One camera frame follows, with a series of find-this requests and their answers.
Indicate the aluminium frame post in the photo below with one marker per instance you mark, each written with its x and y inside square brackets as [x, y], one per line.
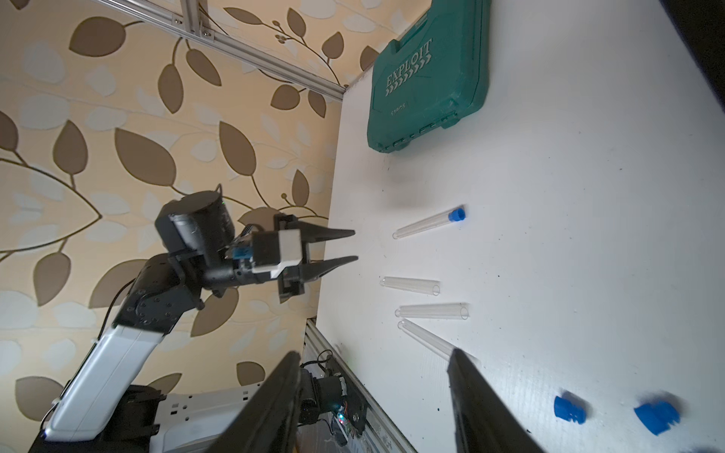
[189, 25]

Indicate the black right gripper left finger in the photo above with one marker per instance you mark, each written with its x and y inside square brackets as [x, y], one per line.
[269, 421]

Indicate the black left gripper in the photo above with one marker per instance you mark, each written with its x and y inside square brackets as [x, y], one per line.
[295, 271]

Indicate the clear test tube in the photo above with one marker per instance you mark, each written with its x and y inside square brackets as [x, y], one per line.
[432, 342]
[419, 286]
[445, 311]
[429, 223]

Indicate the blue stopper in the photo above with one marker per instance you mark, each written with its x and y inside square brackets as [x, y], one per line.
[456, 215]
[658, 416]
[568, 410]

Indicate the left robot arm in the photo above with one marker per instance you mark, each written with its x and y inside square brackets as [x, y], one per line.
[102, 409]

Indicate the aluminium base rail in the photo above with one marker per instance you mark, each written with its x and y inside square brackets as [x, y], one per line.
[338, 414]

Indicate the green plastic tool case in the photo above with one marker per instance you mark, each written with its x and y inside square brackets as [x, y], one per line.
[432, 77]

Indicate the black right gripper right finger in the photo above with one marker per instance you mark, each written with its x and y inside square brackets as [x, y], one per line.
[482, 421]

